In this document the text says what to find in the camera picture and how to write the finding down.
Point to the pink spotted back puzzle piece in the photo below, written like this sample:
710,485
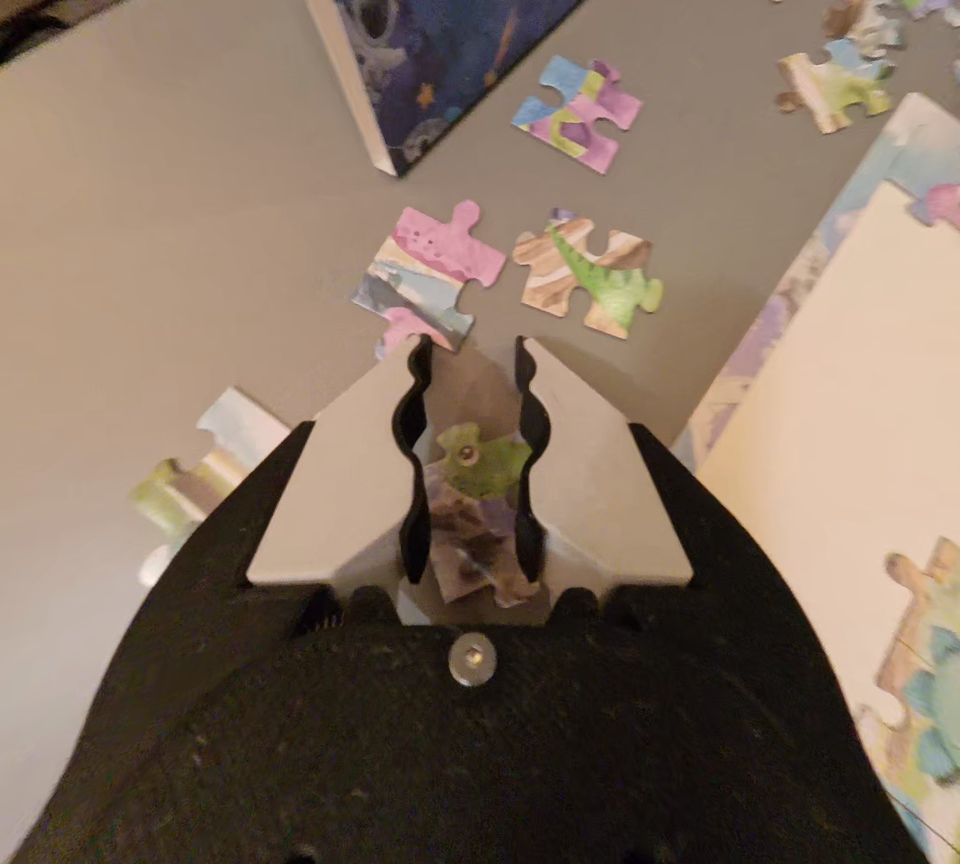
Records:
442,249

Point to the joined green dinosaur puzzle pieces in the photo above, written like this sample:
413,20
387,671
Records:
930,654

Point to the jigsaw puzzle pieces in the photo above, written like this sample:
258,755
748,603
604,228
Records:
577,114

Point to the green dinosaur face puzzle piece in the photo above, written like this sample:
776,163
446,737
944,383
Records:
480,474

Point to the animal picture board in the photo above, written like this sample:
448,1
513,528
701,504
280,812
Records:
450,17

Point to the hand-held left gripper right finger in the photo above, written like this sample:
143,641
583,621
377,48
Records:
607,504

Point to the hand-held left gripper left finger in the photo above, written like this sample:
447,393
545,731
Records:
330,504

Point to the pink dinosaur head puzzle piece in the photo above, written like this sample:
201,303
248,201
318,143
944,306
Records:
941,204

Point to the white puzzle tray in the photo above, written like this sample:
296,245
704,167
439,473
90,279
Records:
862,392

